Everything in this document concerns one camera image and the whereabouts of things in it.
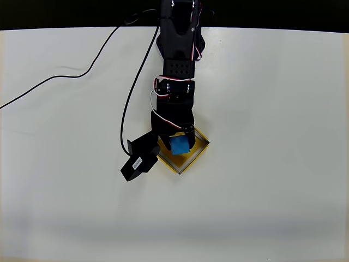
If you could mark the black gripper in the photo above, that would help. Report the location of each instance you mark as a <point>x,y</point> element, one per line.
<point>167,129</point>

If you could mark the blue cube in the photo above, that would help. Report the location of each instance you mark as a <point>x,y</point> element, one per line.
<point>179,145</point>

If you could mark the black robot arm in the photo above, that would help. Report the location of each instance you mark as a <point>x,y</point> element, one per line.
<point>177,32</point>

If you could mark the yellow square tray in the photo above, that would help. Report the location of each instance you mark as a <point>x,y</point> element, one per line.
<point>201,147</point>

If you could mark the black camera with bracket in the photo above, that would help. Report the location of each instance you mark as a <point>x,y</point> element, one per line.
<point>141,155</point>

